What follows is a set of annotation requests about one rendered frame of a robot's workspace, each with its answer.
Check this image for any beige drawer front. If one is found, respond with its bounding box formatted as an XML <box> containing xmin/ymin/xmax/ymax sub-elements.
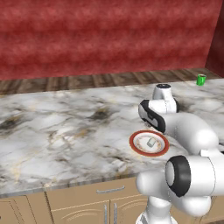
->
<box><xmin>45</xmin><ymin>176</ymin><xmax>142</xmax><ymax>212</ymax></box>

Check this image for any white marshmallow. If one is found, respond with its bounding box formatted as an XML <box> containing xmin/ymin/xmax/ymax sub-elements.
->
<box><xmin>146</xmin><ymin>137</ymin><xmax>157</xmax><ymax>148</ymax></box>

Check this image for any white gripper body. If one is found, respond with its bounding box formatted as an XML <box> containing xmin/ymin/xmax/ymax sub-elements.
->
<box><xmin>148</xmin><ymin>98</ymin><xmax>180</xmax><ymax>116</ymax></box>

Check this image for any red-rimmed white plate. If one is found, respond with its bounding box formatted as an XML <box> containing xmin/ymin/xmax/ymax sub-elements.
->
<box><xmin>129</xmin><ymin>129</ymin><xmax>171</xmax><ymax>158</ymax></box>

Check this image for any beige cupboard door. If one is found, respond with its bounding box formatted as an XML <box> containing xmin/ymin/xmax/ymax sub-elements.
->
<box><xmin>109</xmin><ymin>194</ymin><xmax>151</xmax><ymax>224</ymax></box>
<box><xmin>0</xmin><ymin>195</ymin><xmax>35</xmax><ymax>224</ymax></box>
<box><xmin>50</xmin><ymin>200</ymin><xmax>111</xmax><ymax>224</ymax></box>

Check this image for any silver cupboard door handle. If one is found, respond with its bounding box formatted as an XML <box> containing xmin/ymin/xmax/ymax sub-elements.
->
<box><xmin>103</xmin><ymin>203</ymin><xmax>109</xmax><ymax>224</ymax></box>
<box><xmin>113</xmin><ymin>202</ymin><xmax>118</xmax><ymax>224</ymax></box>

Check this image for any green cup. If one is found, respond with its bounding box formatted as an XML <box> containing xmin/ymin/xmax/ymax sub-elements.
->
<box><xmin>196</xmin><ymin>73</ymin><xmax>207</xmax><ymax>87</ymax></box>

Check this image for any silver drawer handle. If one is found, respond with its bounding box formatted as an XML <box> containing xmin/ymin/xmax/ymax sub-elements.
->
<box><xmin>95</xmin><ymin>185</ymin><xmax>126</xmax><ymax>195</ymax></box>

